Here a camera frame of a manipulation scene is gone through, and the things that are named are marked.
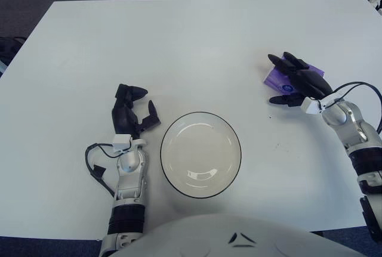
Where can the black bag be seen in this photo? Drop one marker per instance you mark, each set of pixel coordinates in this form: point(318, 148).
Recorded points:
point(9, 45)

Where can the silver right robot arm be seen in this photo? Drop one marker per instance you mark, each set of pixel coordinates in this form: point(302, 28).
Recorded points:
point(355, 125)

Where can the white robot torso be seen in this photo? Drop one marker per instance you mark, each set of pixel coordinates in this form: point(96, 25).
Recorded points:
point(238, 239)

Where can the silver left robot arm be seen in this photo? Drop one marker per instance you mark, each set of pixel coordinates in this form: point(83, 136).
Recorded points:
point(131, 179)

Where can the white plate black rim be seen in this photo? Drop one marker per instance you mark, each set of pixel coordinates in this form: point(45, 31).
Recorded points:
point(200, 152)

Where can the purple tissue paper pack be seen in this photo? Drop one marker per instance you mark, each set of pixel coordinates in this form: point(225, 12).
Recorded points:
point(276, 79)

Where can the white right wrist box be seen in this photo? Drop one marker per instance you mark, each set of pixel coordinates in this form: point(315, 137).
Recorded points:
point(310, 106)

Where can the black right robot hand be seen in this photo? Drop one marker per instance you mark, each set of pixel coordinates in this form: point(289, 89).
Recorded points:
point(307, 81)

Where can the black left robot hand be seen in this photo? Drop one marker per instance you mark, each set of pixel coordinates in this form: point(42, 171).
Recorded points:
point(120, 117)

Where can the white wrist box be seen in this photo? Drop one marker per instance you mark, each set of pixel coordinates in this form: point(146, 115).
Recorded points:
point(120, 142)
point(310, 106)

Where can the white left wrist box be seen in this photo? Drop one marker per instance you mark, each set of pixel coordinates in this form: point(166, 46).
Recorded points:
point(120, 142)

